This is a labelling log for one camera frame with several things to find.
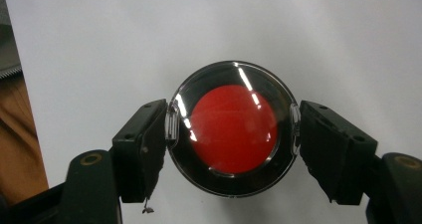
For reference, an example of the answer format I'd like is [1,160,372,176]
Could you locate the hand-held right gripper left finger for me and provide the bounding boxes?
[111,99,169,204]

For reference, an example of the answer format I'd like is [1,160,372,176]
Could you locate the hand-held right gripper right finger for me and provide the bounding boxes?
[299,100,379,206]

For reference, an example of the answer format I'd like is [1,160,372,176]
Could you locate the round clear-lidded red container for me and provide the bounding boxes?
[164,60,303,199]

